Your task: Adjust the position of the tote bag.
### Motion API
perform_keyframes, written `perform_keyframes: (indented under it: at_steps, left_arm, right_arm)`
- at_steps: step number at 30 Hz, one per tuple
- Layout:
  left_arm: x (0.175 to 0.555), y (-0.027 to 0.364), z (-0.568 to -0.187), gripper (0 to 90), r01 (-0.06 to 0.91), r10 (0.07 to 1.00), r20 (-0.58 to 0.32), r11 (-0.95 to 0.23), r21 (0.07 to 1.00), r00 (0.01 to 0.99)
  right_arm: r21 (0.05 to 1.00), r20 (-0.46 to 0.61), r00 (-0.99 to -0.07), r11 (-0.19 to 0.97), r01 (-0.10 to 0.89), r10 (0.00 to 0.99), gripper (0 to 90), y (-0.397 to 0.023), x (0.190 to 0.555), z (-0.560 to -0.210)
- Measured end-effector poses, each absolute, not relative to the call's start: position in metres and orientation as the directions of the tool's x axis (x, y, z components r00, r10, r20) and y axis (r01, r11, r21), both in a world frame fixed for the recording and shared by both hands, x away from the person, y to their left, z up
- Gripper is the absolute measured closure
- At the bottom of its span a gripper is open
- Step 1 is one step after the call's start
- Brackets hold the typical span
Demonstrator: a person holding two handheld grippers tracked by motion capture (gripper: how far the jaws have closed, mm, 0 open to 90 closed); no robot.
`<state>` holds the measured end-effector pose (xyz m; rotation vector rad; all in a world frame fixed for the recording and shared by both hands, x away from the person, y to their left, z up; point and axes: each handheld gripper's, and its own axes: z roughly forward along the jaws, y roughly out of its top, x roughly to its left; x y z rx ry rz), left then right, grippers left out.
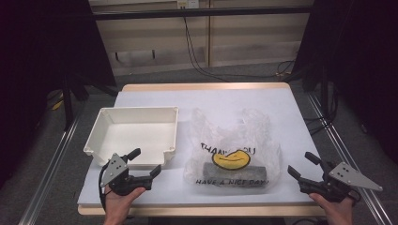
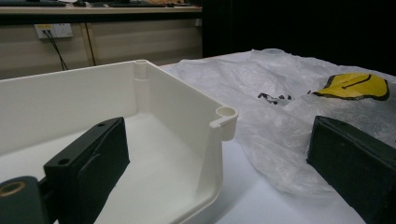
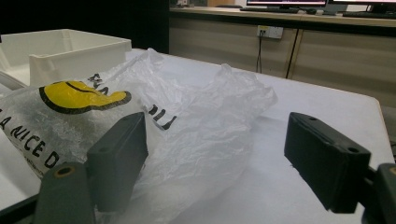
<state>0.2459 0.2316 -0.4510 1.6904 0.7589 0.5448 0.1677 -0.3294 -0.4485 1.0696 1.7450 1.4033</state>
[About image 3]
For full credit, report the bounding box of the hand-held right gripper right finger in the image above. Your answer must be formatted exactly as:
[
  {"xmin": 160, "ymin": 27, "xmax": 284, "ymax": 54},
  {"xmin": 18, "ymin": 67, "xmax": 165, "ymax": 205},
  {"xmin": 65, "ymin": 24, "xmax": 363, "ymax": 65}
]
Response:
[{"xmin": 284, "ymin": 112, "xmax": 372, "ymax": 215}]

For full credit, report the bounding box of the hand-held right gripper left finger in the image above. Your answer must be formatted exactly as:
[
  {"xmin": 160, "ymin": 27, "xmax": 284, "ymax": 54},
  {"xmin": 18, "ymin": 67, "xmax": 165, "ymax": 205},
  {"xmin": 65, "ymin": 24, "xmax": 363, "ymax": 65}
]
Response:
[{"xmin": 86, "ymin": 111, "xmax": 149, "ymax": 214}]

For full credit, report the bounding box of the clear plastic bag yellow print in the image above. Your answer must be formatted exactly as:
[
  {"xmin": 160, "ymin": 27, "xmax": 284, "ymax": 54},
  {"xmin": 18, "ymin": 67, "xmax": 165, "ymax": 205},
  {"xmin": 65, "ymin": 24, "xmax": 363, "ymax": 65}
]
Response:
[{"xmin": 0, "ymin": 48, "xmax": 279, "ymax": 224}]

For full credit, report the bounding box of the white plastic bin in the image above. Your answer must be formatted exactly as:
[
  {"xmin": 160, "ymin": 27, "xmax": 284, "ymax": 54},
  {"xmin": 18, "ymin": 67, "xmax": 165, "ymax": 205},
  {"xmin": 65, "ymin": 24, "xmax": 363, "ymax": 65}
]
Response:
[{"xmin": 0, "ymin": 28, "xmax": 133, "ymax": 89}]

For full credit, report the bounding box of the black keyboard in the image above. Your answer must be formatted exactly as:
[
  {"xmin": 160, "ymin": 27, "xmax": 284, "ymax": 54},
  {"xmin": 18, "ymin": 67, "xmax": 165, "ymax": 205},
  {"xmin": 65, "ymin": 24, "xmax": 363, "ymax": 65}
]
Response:
[
  {"xmin": 239, "ymin": 7, "xmax": 302, "ymax": 14},
  {"xmin": 342, "ymin": 10, "xmax": 396, "ymax": 20}
]

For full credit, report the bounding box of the computer monitor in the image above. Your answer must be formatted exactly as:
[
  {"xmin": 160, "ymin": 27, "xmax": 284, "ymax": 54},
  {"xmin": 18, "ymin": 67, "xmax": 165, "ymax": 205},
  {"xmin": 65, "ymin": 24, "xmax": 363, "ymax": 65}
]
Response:
[
  {"xmin": 330, "ymin": 0, "xmax": 396, "ymax": 6},
  {"xmin": 246, "ymin": 0, "xmax": 328, "ymax": 8}
]

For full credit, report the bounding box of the long wooden desk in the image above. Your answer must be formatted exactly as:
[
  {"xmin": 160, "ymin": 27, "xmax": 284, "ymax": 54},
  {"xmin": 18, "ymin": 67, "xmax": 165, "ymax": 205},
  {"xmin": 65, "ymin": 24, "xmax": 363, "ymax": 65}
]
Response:
[{"xmin": 169, "ymin": 6, "xmax": 396, "ymax": 30}]

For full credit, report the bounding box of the black power cable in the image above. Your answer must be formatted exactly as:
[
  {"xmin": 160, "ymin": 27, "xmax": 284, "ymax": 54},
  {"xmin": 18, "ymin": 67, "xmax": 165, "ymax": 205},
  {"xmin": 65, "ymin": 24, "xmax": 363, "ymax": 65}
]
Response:
[{"xmin": 255, "ymin": 30, "xmax": 264, "ymax": 75}]

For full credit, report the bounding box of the white wall socket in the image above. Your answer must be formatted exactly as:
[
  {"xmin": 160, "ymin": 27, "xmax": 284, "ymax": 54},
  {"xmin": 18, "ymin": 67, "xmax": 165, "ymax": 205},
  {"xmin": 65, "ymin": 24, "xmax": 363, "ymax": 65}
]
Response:
[{"xmin": 257, "ymin": 25, "xmax": 285, "ymax": 40}]

